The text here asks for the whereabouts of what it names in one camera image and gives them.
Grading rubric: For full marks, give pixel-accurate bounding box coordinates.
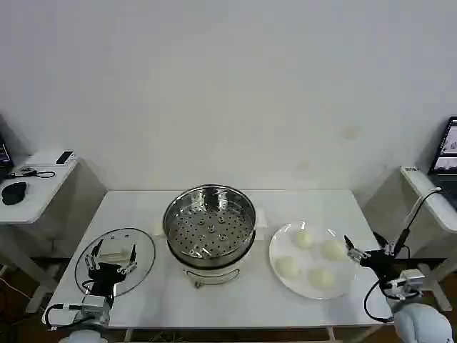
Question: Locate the open laptop with bright windows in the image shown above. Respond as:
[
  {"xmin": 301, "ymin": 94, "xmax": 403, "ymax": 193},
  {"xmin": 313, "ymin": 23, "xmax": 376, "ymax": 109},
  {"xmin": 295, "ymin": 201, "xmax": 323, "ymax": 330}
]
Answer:
[{"xmin": 427, "ymin": 114, "xmax": 457, "ymax": 209}]

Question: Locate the white side desk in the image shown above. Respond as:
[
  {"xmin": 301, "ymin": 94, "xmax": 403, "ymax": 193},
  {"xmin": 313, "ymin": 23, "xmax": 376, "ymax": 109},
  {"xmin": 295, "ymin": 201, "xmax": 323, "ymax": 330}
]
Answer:
[{"xmin": 0, "ymin": 156, "xmax": 80, "ymax": 315}]

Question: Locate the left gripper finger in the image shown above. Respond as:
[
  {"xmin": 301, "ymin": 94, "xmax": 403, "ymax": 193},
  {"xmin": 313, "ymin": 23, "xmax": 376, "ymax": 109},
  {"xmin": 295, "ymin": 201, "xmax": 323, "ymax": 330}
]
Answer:
[
  {"xmin": 118, "ymin": 244, "xmax": 139, "ymax": 277},
  {"xmin": 84, "ymin": 239, "xmax": 105, "ymax": 271}
]

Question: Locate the round glass lid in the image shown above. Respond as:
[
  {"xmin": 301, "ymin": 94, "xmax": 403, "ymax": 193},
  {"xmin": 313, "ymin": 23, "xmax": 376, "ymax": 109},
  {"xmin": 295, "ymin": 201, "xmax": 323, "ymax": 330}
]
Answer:
[{"xmin": 74, "ymin": 227, "xmax": 157, "ymax": 298}]

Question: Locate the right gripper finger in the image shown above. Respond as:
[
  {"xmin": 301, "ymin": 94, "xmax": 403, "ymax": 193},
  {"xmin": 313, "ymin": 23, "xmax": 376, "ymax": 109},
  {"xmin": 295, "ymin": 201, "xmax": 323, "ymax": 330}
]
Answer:
[
  {"xmin": 343, "ymin": 234, "xmax": 369, "ymax": 264},
  {"xmin": 372, "ymin": 231, "xmax": 396, "ymax": 256}
]

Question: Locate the white electric cooker base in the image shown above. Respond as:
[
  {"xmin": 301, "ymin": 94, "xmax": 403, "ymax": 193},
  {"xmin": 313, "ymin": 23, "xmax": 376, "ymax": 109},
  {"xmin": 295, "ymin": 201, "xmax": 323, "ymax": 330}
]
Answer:
[{"xmin": 152, "ymin": 210, "xmax": 268, "ymax": 289}]

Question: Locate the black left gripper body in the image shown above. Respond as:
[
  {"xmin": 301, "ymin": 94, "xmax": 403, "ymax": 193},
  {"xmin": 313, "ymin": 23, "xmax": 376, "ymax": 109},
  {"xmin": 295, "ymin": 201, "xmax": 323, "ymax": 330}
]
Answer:
[{"xmin": 87, "ymin": 262, "xmax": 127, "ymax": 298}]

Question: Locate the black computer mouse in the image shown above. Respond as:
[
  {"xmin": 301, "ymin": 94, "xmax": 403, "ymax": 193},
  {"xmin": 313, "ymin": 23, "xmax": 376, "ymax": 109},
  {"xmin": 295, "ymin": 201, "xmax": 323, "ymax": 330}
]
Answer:
[{"xmin": 1, "ymin": 181, "xmax": 29, "ymax": 206}]

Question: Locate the long black right wrist cable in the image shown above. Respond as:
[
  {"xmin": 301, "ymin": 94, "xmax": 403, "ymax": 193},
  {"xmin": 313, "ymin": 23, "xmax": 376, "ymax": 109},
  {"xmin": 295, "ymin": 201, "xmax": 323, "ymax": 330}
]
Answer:
[{"xmin": 392, "ymin": 187, "xmax": 444, "ymax": 257}]

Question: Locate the perforated steel steamer basket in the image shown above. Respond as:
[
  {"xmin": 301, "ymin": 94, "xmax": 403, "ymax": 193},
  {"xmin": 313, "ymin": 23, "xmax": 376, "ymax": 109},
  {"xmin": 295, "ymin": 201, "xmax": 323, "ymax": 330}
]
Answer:
[{"xmin": 162, "ymin": 183, "xmax": 258, "ymax": 269}]

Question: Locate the small black gadget with cord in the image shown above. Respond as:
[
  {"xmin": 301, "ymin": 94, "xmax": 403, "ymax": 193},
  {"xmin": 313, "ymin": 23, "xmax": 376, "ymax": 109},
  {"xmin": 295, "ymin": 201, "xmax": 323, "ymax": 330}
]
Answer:
[{"xmin": 7, "ymin": 166, "xmax": 57, "ymax": 180}]

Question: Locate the white steamed bun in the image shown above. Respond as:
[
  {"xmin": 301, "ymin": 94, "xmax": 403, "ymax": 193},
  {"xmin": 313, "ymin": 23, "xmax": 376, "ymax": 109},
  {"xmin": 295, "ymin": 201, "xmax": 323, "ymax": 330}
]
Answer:
[
  {"xmin": 295, "ymin": 229, "xmax": 317, "ymax": 250},
  {"xmin": 276, "ymin": 256, "xmax": 302, "ymax": 281},
  {"xmin": 321, "ymin": 239, "xmax": 346, "ymax": 261},
  {"xmin": 307, "ymin": 267, "xmax": 336, "ymax": 291}
]

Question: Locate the white round plate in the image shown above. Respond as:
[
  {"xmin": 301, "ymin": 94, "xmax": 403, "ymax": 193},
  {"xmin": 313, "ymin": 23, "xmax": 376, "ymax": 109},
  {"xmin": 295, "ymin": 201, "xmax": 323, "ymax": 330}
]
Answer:
[{"xmin": 268, "ymin": 221, "xmax": 360, "ymax": 301}]

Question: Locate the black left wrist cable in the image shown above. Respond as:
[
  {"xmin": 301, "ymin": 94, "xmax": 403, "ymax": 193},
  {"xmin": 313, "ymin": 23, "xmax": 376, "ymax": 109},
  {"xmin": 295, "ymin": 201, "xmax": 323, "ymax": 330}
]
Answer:
[{"xmin": 42, "ymin": 302, "xmax": 85, "ymax": 330}]

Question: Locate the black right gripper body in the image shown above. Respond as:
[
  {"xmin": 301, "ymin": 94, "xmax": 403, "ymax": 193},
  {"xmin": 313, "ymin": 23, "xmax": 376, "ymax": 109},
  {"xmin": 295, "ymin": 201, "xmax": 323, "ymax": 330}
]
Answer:
[{"xmin": 359, "ymin": 250, "xmax": 398, "ymax": 287}]

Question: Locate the flat white box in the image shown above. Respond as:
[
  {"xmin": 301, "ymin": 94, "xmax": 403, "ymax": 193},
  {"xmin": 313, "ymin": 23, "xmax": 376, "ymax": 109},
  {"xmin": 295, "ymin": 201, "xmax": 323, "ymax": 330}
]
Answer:
[{"xmin": 24, "ymin": 149, "xmax": 78, "ymax": 169}]

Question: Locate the open laptop with dark screen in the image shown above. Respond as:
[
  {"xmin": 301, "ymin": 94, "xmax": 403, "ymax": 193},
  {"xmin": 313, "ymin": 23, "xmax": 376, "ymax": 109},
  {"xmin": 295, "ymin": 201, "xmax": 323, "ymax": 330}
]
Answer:
[{"xmin": 0, "ymin": 114, "xmax": 16, "ymax": 182}]

